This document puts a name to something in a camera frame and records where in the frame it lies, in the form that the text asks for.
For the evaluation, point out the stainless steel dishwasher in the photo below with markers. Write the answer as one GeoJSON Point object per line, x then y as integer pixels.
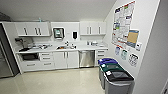
{"type": "Point", "coordinates": [87, 59]}

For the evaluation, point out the chrome sink faucet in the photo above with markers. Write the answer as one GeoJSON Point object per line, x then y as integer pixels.
{"type": "Point", "coordinates": [67, 43]}

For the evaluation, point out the steel sink basin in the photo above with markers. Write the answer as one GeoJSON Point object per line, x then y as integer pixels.
{"type": "Point", "coordinates": [66, 48]}

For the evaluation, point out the white narrow drawer cabinet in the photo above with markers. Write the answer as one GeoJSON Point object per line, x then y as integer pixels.
{"type": "Point", "coordinates": [101, 57]}

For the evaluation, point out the white two-door base cabinet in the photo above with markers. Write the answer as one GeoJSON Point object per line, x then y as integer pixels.
{"type": "Point", "coordinates": [66, 60]}

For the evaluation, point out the steel paper towel dispenser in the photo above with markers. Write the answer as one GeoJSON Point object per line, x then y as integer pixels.
{"type": "Point", "coordinates": [58, 33]}

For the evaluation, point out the green lid waste bin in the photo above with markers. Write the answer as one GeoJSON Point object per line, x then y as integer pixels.
{"type": "Point", "coordinates": [112, 67]}

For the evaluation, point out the white wide drawer cabinet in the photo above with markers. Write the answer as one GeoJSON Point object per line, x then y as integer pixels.
{"type": "Point", "coordinates": [46, 63]}

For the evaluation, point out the dish rack with items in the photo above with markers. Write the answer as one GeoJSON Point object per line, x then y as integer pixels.
{"type": "Point", "coordinates": [41, 47]}

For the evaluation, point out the beige notice sheet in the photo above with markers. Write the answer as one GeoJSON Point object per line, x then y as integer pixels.
{"type": "Point", "coordinates": [132, 38]}

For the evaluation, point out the black lid grey bin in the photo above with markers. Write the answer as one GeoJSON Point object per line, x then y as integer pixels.
{"type": "Point", "coordinates": [120, 83]}

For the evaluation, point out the teal bottle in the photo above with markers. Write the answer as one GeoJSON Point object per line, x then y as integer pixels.
{"type": "Point", "coordinates": [39, 20]}

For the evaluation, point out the black built-in microwave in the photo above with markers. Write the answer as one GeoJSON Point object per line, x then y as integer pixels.
{"type": "Point", "coordinates": [30, 57]}

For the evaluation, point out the stainless steel refrigerator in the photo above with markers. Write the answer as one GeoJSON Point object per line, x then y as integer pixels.
{"type": "Point", "coordinates": [7, 53]}

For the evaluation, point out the small blue wall sign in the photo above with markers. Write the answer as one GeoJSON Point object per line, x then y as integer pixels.
{"type": "Point", "coordinates": [117, 50]}

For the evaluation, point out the small green wall sign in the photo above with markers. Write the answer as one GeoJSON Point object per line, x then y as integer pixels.
{"type": "Point", "coordinates": [124, 55]}

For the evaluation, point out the large colourful wall poster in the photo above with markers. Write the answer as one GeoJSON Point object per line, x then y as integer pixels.
{"type": "Point", "coordinates": [121, 23]}

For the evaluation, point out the white wall switch box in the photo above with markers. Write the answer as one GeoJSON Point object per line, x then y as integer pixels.
{"type": "Point", "coordinates": [138, 46]}

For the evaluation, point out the white two-door wall cabinet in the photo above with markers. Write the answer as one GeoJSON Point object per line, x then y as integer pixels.
{"type": "Point", "coordinates": [31, 29]}

